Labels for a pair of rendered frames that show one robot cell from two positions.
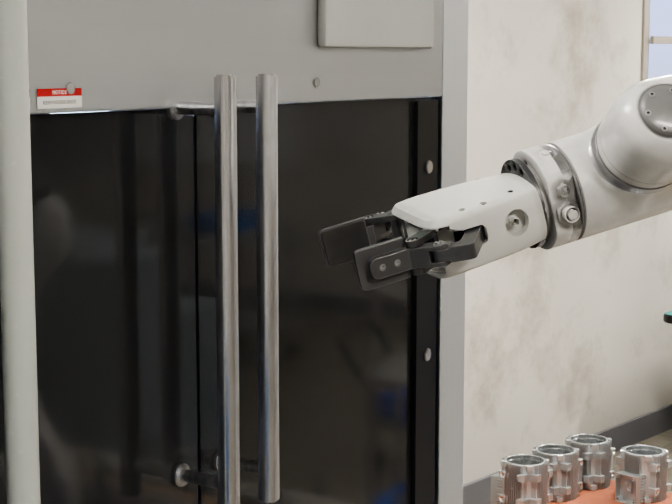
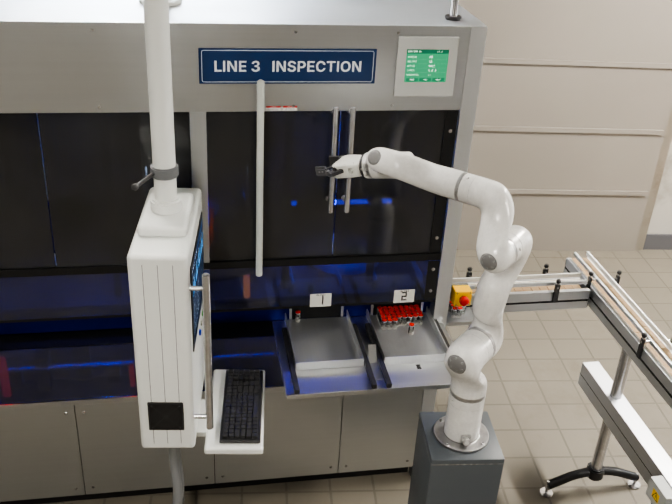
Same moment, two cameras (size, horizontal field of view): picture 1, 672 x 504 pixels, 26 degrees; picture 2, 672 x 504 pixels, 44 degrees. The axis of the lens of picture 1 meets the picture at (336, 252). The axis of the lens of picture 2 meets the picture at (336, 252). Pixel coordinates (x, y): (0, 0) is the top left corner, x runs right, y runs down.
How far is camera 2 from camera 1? 2.13 m
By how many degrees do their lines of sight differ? 47
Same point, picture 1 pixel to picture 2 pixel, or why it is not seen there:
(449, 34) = (466, 90)
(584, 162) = not seen: hidden behind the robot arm
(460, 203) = (343, 162)
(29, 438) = (259, 182)
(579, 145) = not seen: hidden behind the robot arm
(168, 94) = (328, 107)
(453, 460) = (454, 219)
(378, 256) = (319, 169)
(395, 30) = (430, 91)
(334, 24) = (398, 90)
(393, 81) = (432, 105)
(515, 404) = not seen: outside the picture
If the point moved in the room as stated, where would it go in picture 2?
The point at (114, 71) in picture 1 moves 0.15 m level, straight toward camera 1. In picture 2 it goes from (309, 102) to (280, 112)
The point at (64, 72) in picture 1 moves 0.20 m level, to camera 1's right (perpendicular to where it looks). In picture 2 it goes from (292, 102) to (332, 118)
